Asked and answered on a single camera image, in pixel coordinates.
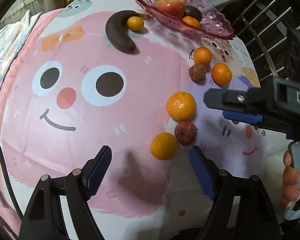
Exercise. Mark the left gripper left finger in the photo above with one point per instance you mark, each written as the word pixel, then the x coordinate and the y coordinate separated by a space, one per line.
pixel 43 218

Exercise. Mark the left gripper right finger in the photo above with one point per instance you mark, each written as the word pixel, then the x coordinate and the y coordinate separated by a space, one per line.
pixel 241 207

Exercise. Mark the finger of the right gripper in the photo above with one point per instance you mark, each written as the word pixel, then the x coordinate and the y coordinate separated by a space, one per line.
pixel 241 117
pixel 230 100

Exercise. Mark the large mandarin orange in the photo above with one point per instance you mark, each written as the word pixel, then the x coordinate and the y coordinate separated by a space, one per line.
pixel 181 106

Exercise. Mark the person's right hand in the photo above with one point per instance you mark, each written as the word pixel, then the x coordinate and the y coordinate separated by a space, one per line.
pixel 290 177

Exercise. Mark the right mandarin orange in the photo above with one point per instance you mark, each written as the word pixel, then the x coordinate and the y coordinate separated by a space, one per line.
pixel 221 74

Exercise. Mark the wrinkled brown passion fruit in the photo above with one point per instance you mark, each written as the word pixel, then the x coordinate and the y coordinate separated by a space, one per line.
pixel 197 72

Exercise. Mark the upper mandarin orange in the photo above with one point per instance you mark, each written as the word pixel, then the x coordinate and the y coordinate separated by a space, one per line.
pixel 202 56

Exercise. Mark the wrinkled red passion fruit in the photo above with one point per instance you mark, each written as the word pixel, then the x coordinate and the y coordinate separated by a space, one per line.
pixel 185 133

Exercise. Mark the metal railing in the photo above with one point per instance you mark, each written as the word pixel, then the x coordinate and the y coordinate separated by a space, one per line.
pixel 270 30

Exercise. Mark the pink glass fruit plate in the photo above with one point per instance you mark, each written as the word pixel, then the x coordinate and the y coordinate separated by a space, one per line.
pixel 213 24

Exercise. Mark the lower mandarin orange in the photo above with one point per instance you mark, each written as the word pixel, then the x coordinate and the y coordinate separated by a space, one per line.
pixel 164 146

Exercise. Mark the small orange in plate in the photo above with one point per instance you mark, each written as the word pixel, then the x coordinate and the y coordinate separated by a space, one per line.
pixel 191 21

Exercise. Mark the red apple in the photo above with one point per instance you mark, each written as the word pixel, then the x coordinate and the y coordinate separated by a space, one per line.
pixel 171 7

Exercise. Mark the small kumquat by banana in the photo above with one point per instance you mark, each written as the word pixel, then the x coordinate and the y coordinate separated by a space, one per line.
pixel 135 23

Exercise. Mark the blackened banana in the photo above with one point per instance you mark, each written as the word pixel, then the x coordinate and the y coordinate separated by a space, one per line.
pixel 117 30

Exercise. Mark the cartoon printed bed sheet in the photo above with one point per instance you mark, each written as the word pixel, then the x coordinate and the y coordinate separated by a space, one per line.
pixel 75 93

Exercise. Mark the floral patterned blanket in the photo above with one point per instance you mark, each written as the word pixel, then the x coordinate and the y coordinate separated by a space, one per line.
pixel 12 38

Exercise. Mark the white lace curtain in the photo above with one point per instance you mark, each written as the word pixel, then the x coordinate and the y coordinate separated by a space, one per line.
pixel 18 9

